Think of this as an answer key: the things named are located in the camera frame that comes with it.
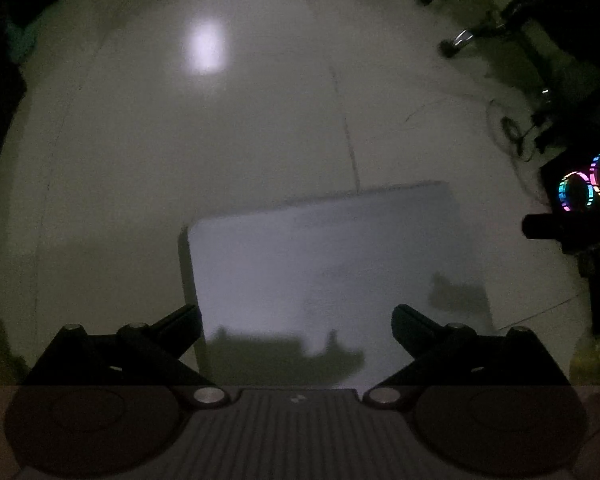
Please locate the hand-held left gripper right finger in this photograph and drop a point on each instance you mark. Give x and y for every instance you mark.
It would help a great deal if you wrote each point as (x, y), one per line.
(405, 326)

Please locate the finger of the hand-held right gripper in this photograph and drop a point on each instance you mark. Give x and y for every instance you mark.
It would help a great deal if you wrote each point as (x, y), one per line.
(542, 227)

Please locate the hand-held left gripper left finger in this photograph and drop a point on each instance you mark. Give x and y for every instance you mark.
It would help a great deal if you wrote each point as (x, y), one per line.
(185, 326)

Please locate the white glass desktop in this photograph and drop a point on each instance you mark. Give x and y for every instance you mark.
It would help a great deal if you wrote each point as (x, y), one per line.
(305, 260)

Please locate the office chair chrome base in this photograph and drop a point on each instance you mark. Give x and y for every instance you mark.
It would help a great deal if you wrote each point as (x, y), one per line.
(461, 37)

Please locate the black desk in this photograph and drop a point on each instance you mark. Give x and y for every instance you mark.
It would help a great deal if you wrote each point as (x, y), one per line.
(580, 20)

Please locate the green cloth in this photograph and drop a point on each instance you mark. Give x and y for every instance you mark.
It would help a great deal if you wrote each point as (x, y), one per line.
(24, 40)

